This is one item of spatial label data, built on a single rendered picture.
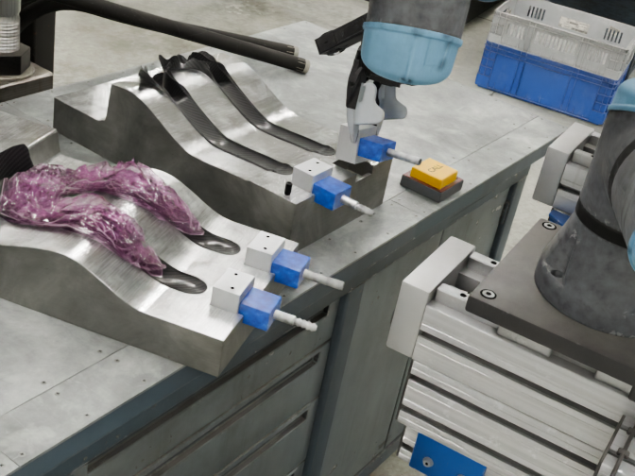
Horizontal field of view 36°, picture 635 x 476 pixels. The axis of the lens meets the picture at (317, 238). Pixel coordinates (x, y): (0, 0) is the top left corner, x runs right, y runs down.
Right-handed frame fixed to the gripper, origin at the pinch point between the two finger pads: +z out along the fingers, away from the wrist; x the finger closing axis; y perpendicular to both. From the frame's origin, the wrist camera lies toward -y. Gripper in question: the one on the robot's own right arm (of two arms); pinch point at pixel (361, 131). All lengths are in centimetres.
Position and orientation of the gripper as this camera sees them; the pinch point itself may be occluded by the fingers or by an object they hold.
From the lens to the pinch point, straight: 151.5
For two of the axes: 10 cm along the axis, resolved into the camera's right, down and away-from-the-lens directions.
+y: 8.2, 2.9, -5.0
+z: -1.3, 9.4, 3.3
